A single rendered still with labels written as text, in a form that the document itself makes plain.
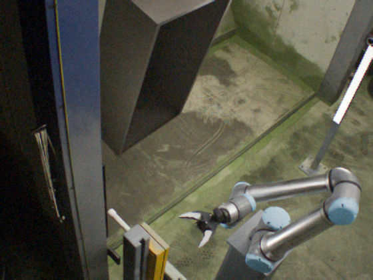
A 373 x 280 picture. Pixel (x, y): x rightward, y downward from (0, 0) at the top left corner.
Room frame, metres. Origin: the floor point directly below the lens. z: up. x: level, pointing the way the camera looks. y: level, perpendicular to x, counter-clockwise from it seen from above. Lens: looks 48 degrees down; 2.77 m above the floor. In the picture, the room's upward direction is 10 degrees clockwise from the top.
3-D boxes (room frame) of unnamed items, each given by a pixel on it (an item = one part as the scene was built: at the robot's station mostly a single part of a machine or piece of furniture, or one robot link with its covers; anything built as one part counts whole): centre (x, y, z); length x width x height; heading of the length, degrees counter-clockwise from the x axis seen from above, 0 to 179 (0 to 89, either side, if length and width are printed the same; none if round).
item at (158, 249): (0.66, 0.05, 1.42); 0.12 x 0.06 x 0.26; 52
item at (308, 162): (2.40, -1.11, 0.01); 0.20 x 0.20 x 0.01; 52
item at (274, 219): (1.24, -0.53, 0.83); 0.17 x 0.15 x 0.18; 165
